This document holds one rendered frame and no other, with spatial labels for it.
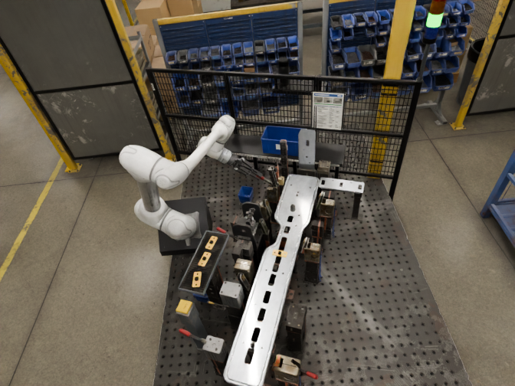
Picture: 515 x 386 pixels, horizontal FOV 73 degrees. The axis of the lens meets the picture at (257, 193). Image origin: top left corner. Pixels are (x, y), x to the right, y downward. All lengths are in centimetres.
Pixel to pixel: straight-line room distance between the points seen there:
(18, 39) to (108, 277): 235
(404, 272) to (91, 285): 262
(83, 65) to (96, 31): 40
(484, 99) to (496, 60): 48
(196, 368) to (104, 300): 151
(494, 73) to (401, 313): 311
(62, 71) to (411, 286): 362
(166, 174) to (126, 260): 201
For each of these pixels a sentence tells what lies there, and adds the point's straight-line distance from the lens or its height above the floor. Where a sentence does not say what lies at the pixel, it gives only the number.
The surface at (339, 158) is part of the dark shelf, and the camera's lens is 254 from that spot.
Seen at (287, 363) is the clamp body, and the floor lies 106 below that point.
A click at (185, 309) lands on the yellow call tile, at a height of 116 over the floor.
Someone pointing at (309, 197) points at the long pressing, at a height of 100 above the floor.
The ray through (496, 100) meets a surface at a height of 30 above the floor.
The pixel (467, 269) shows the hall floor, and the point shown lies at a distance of 343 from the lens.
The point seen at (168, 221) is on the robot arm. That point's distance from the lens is 222.
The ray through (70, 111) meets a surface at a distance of 439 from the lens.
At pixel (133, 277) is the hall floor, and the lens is 345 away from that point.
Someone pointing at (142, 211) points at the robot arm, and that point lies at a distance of 225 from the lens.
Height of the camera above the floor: 267
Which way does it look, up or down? 45 degrees down
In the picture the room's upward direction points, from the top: 8 degrees counter-clockwise
